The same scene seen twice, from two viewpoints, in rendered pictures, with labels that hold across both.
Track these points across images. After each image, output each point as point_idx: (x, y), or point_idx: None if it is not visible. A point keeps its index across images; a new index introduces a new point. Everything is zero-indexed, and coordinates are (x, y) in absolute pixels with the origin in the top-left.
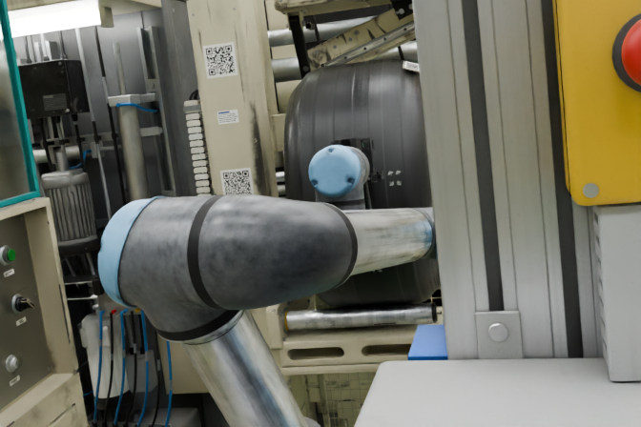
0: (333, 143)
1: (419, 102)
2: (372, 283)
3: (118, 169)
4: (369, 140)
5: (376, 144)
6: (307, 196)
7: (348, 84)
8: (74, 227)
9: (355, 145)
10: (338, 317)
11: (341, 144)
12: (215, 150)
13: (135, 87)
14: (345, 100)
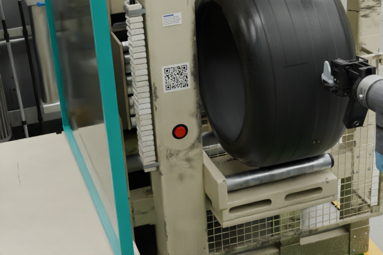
0: (342, 66)
1: (343, 8)
2: (307, 150)
3: (31, 64)
4: (367, 62)
5: (331, 49)
6: (281, 95)
7: None
8: (1, 128)
9: (375, 72)
10: (265, 176)
11: (365, 72)
12: (158, 49)
13: None
14: (298, 11)
